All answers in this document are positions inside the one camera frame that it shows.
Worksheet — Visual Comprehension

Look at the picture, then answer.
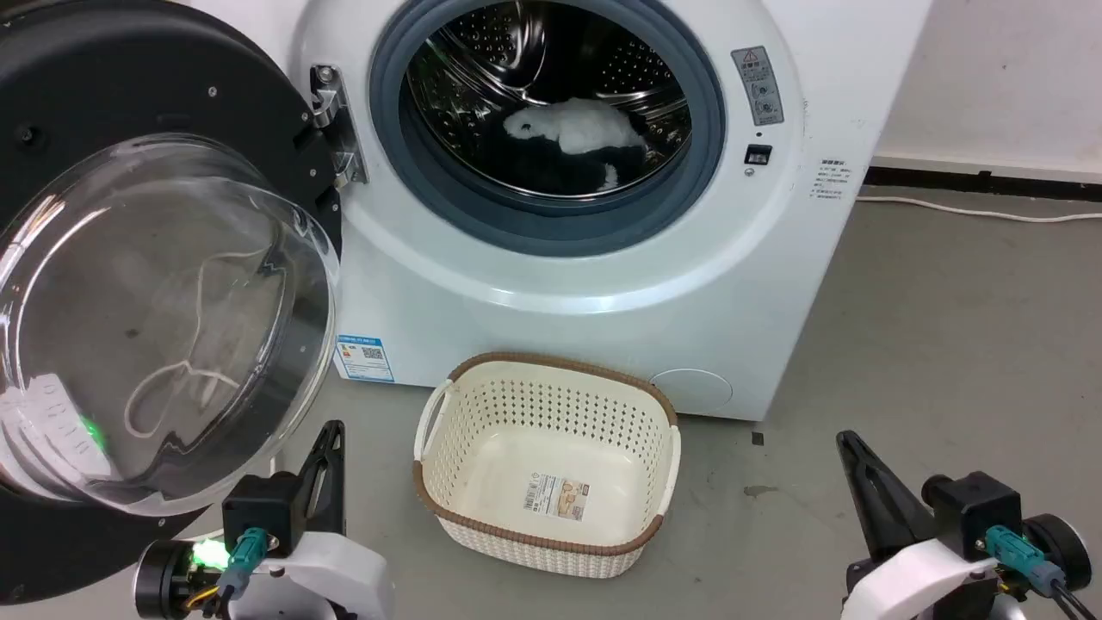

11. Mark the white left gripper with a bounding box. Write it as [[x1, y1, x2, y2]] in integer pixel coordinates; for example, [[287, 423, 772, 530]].
[[133, 420, 397, 620]]

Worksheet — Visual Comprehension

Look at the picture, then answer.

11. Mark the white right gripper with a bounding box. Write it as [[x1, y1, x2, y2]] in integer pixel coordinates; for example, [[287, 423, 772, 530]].
[[836, 430, 1093, 620]]

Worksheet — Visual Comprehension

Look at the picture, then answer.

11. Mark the black round glass washer door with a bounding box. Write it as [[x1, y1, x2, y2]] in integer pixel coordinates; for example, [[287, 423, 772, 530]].
[[0, 0, 345, 604]]

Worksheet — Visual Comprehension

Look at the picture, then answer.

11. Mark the white front-load washing machine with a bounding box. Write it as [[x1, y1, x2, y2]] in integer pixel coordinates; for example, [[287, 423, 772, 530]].
[[185, 0, 935, 423]]

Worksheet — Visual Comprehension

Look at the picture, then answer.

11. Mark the chrome door hinge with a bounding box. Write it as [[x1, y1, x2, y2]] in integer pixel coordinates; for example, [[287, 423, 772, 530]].
[[308, 65, 369, 189]]

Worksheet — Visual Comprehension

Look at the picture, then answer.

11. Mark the blue energy label sticker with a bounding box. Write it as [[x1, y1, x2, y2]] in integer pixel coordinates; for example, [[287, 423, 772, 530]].
[[334, 334, 395, 383]]

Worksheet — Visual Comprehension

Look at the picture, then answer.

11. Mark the cream plastic laundry basket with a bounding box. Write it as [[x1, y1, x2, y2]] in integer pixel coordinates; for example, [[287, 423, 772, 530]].
[[412, 351, 683, 580]]

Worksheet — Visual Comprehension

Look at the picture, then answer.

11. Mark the round white filter cover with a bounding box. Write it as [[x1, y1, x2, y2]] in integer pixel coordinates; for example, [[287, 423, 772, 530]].
[[650, 369, 734, 412]]

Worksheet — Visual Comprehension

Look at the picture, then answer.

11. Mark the paper label with barcode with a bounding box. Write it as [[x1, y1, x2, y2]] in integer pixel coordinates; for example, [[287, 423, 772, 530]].
[[523, 472, 591, 523]]

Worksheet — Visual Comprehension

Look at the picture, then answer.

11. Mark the small printed text sticker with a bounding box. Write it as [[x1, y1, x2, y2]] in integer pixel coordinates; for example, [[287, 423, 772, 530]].
[[814, 158, 849, 201]]

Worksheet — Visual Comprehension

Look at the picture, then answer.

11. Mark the black baseboard strip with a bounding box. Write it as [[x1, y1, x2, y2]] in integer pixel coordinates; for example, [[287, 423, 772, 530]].
[[864, 165, 1102, 203]]

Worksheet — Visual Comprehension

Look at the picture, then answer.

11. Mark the black garment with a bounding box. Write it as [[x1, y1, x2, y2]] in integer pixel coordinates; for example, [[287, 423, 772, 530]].
[[486, 138, 651, 197]]

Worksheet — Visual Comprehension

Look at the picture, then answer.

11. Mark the white fluffy garment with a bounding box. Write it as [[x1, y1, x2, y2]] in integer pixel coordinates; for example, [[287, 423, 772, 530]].
[[503, 97, 648, 190]]

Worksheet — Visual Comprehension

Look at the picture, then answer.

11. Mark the grey warning sticker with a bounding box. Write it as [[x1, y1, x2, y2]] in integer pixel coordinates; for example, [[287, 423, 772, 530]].
[[731, 46, 785, 127]]

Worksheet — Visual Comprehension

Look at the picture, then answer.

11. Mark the stainless steel washer drum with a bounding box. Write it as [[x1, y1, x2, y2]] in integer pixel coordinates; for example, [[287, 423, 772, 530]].
[[405, 0, 694, 199]]

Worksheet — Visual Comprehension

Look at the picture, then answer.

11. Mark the teal left cable connector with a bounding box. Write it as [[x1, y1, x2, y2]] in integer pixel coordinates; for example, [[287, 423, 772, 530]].
[[220, 527, 269, 597]]

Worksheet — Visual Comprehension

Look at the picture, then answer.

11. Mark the teal cable connector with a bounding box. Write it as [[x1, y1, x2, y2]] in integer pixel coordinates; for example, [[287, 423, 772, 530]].
[[220, 527, 269, 597], [985, 525, 1066, 597]]

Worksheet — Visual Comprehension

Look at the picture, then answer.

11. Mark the teal right cable connector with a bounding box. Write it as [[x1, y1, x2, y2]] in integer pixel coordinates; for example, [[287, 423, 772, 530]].
[[985, 525, 1066, 597]]

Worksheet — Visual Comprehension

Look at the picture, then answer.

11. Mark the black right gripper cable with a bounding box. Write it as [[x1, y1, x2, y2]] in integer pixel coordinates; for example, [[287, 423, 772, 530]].
[[1049, 579, 1102, 620]]

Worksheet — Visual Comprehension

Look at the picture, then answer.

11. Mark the white floor cable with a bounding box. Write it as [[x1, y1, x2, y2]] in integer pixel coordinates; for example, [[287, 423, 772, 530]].
[[857, 195, 1102, 223]]

